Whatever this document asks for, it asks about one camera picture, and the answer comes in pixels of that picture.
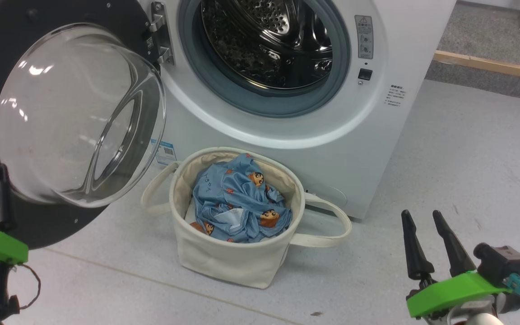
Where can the blue energy label sticker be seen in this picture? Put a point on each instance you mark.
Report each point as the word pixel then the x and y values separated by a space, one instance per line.
pixel 165 152

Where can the metal door hinge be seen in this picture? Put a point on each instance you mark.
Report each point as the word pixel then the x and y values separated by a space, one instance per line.
pixel 160 31

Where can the cream canvas laundry basket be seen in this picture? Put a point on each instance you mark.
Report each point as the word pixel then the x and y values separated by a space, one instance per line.
pixel 228 264

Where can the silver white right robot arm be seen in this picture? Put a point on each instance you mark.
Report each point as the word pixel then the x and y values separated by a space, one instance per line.
pixel 481 321

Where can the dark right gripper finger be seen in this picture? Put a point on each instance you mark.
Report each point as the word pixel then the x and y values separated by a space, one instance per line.
pixel 456 253
pixel 415 253

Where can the steel washer drum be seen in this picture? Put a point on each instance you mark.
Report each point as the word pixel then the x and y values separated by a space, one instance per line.
pixel 264 45

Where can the round white filter cover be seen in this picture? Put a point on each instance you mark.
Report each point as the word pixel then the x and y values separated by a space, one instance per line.
pixel 330 195

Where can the grey rubber door gasket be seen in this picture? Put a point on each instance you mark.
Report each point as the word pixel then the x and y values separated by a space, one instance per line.
pixel 260 101

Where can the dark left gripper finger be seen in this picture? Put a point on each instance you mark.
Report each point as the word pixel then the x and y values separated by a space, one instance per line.
pixel 5 198

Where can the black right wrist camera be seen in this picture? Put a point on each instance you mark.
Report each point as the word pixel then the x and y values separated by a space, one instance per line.
pixel 501 264

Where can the blue cartoon print garment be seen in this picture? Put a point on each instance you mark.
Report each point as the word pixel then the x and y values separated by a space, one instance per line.
pixel 237 203

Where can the black door latch socket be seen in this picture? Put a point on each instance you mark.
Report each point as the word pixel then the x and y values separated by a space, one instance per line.
pixel 365 74

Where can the grey warning sticker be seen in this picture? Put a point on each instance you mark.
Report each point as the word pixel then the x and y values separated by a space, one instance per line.
pixel 364 36

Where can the white front-load washing machine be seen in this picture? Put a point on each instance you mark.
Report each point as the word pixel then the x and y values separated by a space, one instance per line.
pixel 377 149

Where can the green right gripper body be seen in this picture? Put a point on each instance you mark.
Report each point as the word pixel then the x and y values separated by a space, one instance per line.
pixel 449 291

